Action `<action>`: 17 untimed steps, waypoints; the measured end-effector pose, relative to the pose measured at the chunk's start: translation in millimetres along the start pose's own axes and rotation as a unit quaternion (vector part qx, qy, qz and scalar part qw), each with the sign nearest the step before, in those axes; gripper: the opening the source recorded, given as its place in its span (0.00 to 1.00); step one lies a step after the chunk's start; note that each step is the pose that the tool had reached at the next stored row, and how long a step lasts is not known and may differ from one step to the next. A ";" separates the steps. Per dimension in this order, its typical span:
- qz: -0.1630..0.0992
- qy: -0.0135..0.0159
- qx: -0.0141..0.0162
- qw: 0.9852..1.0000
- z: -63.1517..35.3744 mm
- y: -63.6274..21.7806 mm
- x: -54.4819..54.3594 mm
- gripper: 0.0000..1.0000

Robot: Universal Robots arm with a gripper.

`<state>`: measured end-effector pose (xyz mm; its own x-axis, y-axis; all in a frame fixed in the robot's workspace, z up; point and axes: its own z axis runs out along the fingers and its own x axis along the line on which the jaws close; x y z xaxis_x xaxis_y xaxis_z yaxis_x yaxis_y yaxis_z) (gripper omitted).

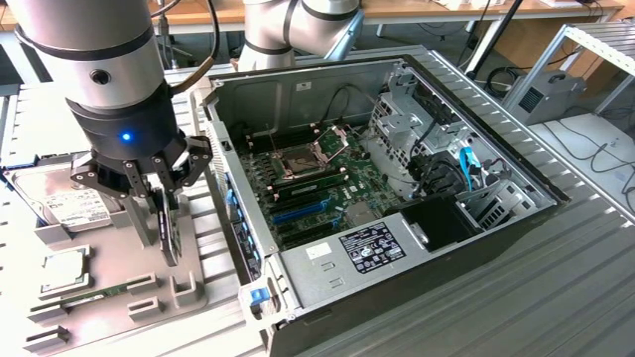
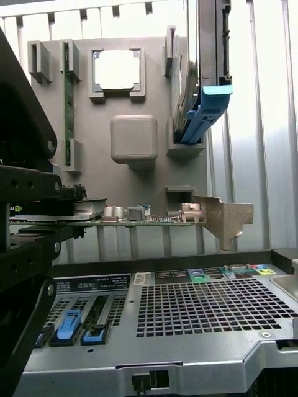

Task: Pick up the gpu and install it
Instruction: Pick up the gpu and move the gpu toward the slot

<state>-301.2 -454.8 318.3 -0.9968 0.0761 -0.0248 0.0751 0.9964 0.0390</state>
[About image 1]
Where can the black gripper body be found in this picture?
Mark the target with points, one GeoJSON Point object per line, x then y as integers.
{"type": "Point", "coordinates": [128, 126]}

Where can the black graphics card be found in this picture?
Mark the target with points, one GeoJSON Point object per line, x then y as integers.
{"type": "Point", "coordinates": [168, 230]}

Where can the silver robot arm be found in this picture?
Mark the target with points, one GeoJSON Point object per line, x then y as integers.
{"type": "Point", "coordinates": [84, 44]}

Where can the silver hard disk drive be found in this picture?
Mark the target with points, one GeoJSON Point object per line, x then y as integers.
{"type": "Point", "coordinates": [55, 208]}

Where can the thin locking lever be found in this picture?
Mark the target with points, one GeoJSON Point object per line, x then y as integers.
{"type": "Point", "coordinates": [272, 143]}

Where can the CPU socket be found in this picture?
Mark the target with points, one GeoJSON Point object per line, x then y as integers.
{"type": "Point", "coordinates": [297, 163]}

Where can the installed RAM stick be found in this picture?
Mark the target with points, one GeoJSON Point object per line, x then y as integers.
{"type": "Point", "coordinates": [307, 189]}

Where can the grey parts rack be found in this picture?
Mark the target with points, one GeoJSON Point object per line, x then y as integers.
{"type": "Point", "coordinates": [113, 267]}

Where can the blue expansion slot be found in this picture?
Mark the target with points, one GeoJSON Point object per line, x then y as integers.
{"type": "Point", "coordinates": [297, 212]}

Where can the silver CPU chip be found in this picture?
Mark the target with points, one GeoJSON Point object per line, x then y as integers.
{"type": "Point", "coordinates": [61, 273]}

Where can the black expansion slot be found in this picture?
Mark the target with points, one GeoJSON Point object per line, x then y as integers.
{"type": "Point", "coordinates": [303, 227]}
{"type": "Point", "coordinates": [311, 238]}

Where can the metal socket cover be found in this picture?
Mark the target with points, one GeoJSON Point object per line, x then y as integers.
{"type": "Point", "coordinates": [339, 131]}

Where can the green loose RAM stick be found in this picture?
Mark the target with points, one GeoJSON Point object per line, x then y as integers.
{"type": "Point", "coordinates": [89, 297]}

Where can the green motherboard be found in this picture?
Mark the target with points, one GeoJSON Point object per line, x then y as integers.
{"type": "Point", "coordinates": [367, 175]}

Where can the silver chipset heatsink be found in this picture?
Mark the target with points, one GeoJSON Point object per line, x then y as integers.
{"type": "Point", "coordinates": [361, 215]}

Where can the blue case latch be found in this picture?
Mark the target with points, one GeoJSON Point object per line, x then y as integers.
{"type": "Point", "coordinates": [257, 296]}

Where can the silver power supply unit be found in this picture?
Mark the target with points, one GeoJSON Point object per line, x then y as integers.
{"type": "Point", "coordinates": [317, 275]}

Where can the silver drive cage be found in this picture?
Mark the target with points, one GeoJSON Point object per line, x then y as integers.
{"type": "Point", "coordinates": [396, 126]}

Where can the long wooden desk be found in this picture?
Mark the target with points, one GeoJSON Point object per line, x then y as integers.
{"type": "Point", "coordinates": [421, 11]}

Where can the silver disk bay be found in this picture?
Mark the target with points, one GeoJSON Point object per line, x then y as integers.
{"type": "Point", "coordinates": [496, 208]}

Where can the black open PC case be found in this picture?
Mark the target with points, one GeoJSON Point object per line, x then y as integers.
{"type": "Point", "coordinates": [445, 297]}

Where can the black tripod pole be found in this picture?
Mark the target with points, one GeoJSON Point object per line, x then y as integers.
{"type": "Point", "coordinates": [499, 31]}

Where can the grey control box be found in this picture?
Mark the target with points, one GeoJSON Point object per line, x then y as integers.
{"type": "Point", "coordinates": [551, 96]}

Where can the aluminium frame table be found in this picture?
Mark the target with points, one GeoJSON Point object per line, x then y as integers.
{"type": "Point", "coordinates": [600, 41]}

